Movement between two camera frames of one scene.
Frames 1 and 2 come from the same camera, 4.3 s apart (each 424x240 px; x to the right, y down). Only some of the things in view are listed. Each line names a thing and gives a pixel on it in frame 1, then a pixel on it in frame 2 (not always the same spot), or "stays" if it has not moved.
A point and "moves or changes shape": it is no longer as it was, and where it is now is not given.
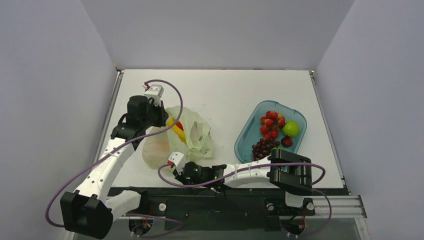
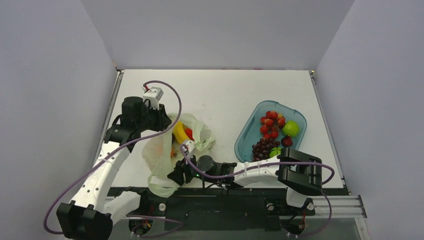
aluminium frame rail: x=343 y=206 stays
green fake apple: x=291 y=128 stays
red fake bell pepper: x=178 y=124 -> x=189 y=132
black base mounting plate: x=217 y=209 stays
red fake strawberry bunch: x=271 y=124 stays
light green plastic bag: x=158 y=145 moves or changes shape
